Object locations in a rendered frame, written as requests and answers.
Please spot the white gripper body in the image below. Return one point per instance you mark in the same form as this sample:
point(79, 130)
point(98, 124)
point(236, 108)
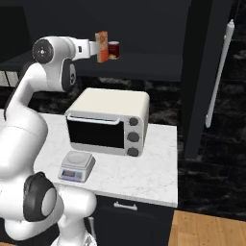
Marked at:
point(93, 49)

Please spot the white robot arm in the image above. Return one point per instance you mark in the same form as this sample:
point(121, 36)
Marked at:
point(22, 137)

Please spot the orange boxed food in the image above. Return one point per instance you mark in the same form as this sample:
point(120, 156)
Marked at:
point(102, 46)

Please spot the dark cabinet door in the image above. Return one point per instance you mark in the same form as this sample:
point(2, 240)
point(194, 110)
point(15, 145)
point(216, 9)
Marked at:
point(198, 64)

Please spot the grey digital scale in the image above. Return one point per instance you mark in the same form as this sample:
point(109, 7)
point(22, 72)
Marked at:
point(77, 165)

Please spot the dark red can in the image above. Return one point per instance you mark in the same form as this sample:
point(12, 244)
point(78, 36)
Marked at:
point(114, 49)

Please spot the white toaster oven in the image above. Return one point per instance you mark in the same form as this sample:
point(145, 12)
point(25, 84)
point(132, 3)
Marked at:
point(112, 102)

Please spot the grey toaster oven knob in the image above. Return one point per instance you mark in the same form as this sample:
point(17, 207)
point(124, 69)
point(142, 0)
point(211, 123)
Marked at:
point(133, 137)
point(133, 121)
point(133, 151)

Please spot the toaster oven glass door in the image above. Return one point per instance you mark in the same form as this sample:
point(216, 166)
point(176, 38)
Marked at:
point(96, 134)

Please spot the dark drawer front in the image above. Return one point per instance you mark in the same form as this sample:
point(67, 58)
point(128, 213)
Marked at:
point(134, 227)

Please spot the dark wall cabinet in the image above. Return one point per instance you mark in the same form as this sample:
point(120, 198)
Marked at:
point(147, 29)

